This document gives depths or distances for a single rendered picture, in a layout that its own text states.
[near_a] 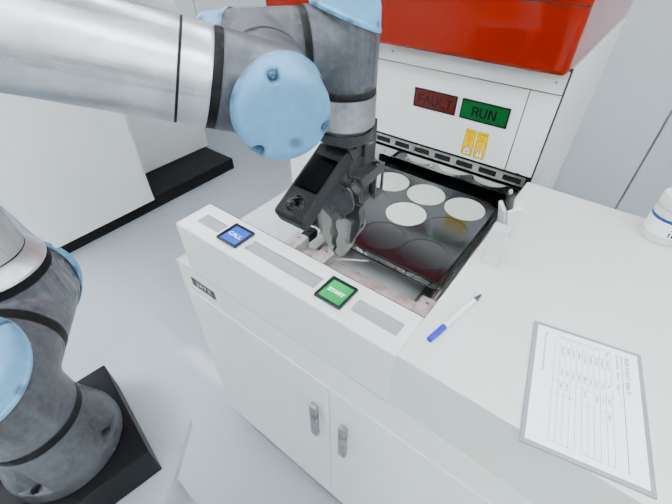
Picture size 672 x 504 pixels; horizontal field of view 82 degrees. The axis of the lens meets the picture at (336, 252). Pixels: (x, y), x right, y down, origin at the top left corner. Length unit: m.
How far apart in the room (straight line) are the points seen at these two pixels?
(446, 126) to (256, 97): 0.84
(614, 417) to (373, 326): 0.34
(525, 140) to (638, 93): 1.52
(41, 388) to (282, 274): 0.38
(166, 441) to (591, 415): 0.63
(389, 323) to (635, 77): 2.07
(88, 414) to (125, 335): 1.42
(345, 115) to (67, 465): 0.56
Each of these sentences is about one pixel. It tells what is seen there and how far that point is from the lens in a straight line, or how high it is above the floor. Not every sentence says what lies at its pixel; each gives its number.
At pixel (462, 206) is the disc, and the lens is 1.04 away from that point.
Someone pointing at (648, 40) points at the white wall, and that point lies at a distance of 2.47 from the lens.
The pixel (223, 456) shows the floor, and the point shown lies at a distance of 1.62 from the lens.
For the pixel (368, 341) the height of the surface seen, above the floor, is 0.96.
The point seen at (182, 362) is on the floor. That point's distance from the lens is 1.86.
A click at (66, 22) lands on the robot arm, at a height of 1.41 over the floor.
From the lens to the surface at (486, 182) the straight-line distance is 1.09.
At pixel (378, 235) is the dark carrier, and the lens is 0.90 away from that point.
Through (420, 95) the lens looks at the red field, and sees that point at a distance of 1.10.
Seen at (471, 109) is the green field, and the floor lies 1.10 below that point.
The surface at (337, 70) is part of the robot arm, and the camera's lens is 0.46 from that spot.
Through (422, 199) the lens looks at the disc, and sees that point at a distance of 1.04.
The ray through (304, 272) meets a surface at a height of 0.96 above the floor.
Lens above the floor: 1.46
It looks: 41 degrees down
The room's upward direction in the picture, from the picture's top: straight up
